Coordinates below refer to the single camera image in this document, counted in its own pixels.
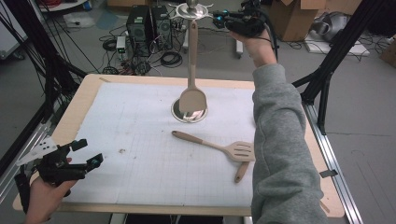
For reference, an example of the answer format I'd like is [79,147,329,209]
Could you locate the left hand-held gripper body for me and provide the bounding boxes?
[15,135,92,188]

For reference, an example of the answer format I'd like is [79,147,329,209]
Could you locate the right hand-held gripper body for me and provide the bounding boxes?
[223,0,267,37]

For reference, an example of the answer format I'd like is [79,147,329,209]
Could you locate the steel utensil stand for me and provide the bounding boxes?
[167,0,216,124]

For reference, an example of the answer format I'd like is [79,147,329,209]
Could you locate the beige solid spatula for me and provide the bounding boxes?
[178,20,208,114]

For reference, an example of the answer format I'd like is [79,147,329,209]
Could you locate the beige slotted spatula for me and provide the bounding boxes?
[171,130,257,163]

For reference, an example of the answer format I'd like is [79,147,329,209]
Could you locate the beige perforated skimmer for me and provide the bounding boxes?
[233,161,251,184]

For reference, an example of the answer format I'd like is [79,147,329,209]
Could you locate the person's right hand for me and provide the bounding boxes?
[230,28,278,68]

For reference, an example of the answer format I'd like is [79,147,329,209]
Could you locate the person's left hand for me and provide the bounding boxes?
[24,157,78,224]

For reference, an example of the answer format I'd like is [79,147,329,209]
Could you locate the white metal stand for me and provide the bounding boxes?
[235,38,245,60]

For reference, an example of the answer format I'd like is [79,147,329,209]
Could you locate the open cardboard box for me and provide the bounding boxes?
[269,0,363,42]

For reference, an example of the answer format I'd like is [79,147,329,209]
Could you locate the white grid paper mat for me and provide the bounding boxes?
[62,81,258,208]

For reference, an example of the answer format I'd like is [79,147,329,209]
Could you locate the narrow black computer tower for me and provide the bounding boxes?
[151,5,173,51]

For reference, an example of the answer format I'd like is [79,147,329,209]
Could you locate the large black computer tower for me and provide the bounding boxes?
[125,5,153,58]

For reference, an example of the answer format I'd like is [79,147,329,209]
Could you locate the grey bag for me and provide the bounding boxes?
[312,11,350,43]

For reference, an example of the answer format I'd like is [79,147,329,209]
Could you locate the white flat board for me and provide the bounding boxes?
[304,32,371,58]

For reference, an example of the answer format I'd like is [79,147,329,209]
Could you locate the small grey power supply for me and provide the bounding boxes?
[116,35,128,61]

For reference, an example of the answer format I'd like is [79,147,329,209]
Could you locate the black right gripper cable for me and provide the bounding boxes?
[261,8,280,61]

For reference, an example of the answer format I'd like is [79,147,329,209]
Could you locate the aluminium rail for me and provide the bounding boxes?
[0,119,54,204]
[300,102,364,224]

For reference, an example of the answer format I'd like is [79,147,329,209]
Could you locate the thick black cable coil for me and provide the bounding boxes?
[160,50,183,68]

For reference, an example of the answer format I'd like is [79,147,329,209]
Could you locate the black metal frame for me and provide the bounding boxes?
[0,0,89,125]
[292,0,389,135]

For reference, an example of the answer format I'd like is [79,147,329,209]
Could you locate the black rail bracket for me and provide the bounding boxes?
[319,169,339,179]

